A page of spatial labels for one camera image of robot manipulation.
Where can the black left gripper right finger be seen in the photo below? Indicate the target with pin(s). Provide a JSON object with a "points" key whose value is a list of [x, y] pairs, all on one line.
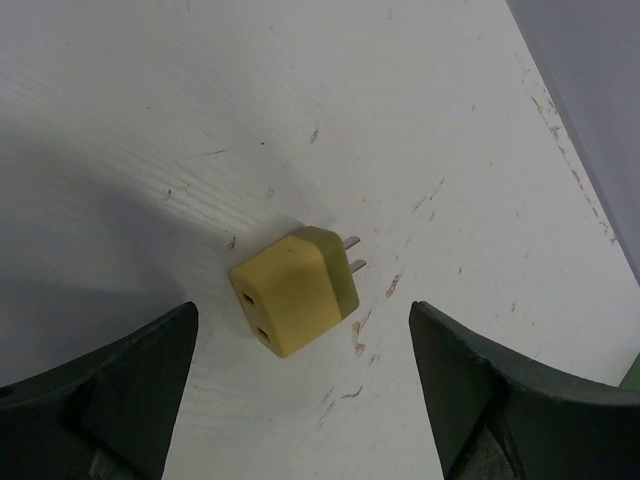
{"points": [[497, 414]]}

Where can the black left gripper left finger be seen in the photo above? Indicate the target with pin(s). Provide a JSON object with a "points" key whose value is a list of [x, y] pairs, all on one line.
{"points": [[108, 414]]}

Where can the yellow two-port adapter plug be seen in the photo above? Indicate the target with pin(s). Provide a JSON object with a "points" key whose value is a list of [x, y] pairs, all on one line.
{"points": [[298, 288]]}

